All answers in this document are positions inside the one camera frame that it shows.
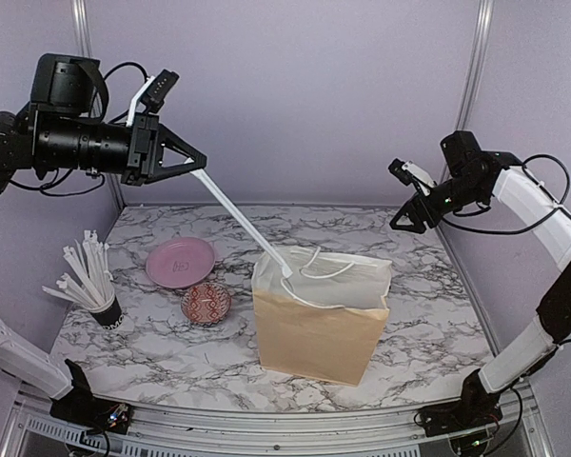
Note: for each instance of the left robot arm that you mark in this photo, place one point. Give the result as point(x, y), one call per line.
point(62, 127)

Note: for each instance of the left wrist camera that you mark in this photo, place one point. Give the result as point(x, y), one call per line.
point(152, 94)

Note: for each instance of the right aluminium frame post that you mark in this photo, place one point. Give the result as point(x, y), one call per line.
point(473, 78)

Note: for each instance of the black cup with straws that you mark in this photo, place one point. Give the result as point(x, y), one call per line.
point(89, 282)

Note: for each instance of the left aluminium frame post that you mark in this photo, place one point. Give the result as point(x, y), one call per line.
point(83, 41)

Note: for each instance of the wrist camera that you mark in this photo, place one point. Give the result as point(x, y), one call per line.
point(410, 174)
point(152, 94)

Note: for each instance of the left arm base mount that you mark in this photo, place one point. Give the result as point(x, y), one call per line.
point(96, 413)

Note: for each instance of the brown paper bag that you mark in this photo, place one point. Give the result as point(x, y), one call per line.
point(325, 320)

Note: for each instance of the pink plate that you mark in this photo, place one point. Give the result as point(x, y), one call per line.
point(181, 262)

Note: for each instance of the red patterned bowl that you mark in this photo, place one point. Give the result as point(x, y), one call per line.
point(206, 304)

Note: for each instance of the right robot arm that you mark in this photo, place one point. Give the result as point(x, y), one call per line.
point(482, 177)

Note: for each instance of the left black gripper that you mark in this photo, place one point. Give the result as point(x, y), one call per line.
point(147, 127)

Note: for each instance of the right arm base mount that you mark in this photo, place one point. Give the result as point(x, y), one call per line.
point(452, 417)

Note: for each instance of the aluminium frame post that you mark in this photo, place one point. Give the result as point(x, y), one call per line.
point(83, 41)
point(473, 78)

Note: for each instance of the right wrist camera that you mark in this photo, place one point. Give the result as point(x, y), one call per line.
point(410, 174)

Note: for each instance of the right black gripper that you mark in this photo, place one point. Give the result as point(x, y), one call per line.
point(433, 218)

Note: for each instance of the white paper straw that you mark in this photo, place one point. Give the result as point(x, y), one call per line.
point(234, 211)

